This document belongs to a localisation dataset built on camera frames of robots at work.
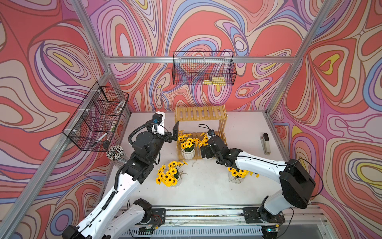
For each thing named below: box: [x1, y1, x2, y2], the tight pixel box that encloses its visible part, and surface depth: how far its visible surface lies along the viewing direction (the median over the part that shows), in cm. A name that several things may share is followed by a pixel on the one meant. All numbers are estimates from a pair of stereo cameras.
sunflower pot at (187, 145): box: [177, 129, 198, 160], surface depth 86 cm
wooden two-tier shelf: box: [174, 105, 228, 161], surface depth 84 cm
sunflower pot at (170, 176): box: [155, 160, 189, 188], surface depth 74 cm
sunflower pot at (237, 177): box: [227, 166, 261, 185], surface depth 77 cm
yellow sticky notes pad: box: [202, 76, 226, 86], surface depth 86 cm
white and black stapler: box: [260, 132, 272, 156], surface depth 100 cm
